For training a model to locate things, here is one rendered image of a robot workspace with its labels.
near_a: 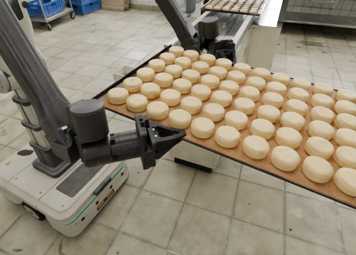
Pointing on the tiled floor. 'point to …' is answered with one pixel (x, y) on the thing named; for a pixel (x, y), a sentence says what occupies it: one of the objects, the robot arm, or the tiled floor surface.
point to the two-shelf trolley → (53, 14)
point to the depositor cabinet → (267, 32)
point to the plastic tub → (122, 72)
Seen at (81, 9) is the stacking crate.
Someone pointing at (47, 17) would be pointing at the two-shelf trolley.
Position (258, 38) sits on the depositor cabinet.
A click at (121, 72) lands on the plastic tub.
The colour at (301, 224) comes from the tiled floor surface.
